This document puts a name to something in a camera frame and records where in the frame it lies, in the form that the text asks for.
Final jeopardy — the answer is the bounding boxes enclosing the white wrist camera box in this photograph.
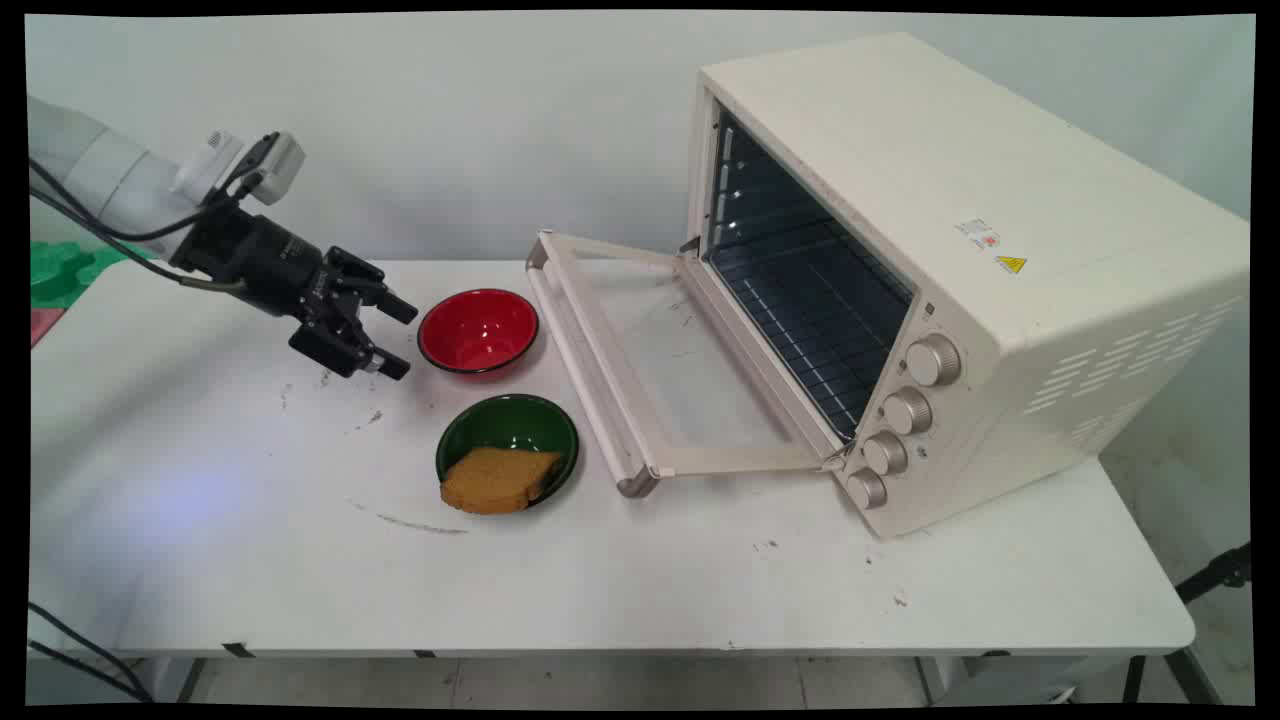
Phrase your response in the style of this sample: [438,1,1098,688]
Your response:
[171,130,307,208]

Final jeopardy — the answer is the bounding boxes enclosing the red bowl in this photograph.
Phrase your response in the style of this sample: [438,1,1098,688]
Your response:
[417,288,541,377]

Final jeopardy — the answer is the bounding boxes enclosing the black floor cable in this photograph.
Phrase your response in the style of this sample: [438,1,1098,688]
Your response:
[27,600,156,704]

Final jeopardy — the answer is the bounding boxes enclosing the brown toast slice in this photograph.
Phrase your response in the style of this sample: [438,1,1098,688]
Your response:
[440,446,563,516]

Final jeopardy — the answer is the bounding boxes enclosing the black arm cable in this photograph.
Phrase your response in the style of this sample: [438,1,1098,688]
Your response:
[28,157,247,295]

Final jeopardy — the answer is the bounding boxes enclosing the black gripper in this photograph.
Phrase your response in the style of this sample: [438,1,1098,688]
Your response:
[169,205,420,382]

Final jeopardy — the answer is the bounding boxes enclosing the green bowl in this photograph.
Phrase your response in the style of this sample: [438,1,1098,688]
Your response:
[435,394,581,511]

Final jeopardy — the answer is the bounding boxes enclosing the oven wire rack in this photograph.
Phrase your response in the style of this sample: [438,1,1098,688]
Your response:
[708,219,913,441]

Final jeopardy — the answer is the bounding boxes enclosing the black tripod leg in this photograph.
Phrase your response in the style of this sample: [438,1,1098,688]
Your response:
[1174,541,1253,606]

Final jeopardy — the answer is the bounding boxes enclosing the green foam mat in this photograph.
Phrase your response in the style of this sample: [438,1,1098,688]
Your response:
[29,240,161,310]

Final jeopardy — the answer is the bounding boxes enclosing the cream toaster oven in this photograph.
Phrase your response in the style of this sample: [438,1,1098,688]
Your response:
[684,32,1252,541]

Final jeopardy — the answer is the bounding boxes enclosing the large silver oven knob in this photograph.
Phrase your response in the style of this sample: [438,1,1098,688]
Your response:
[905,334,963,388]

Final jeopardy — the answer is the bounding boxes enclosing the black table leg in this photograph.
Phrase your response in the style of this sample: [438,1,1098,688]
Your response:
[1121,647,1223,706]

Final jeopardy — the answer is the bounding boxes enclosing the glass oven door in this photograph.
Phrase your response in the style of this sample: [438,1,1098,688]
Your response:
[526,230,847,499]

